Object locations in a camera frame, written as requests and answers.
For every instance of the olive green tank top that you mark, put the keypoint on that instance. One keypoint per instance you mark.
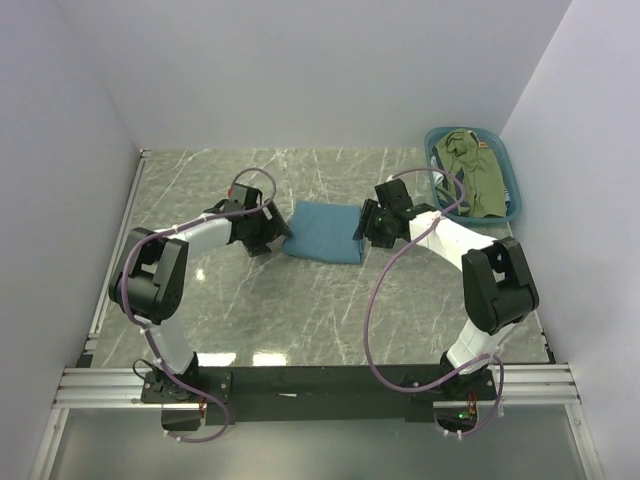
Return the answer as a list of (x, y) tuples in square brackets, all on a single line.
[(464, 155)]

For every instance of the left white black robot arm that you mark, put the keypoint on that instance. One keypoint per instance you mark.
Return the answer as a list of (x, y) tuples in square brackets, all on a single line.
[(149, 280)]

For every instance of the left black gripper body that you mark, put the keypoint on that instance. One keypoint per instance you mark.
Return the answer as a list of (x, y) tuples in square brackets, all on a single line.
[(260, 230)]

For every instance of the dark blue garment in basket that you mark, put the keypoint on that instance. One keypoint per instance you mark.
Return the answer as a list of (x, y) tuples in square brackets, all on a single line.
[(447, 191)]

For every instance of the blue tank top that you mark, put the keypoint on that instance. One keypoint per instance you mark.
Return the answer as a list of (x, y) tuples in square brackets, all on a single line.
[(324, 232)]

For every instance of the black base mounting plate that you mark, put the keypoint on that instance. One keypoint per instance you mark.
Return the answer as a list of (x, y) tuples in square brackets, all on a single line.
[(306, 393)]

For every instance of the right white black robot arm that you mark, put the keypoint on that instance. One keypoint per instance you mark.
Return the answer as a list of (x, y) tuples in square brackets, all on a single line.
[(498, 287)]

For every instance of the teal plastic laundry basket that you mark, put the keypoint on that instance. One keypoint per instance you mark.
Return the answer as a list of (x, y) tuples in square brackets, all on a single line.
[(513, 197)]

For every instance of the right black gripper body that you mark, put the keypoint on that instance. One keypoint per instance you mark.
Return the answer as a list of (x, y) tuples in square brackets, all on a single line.
[(382, 234)]

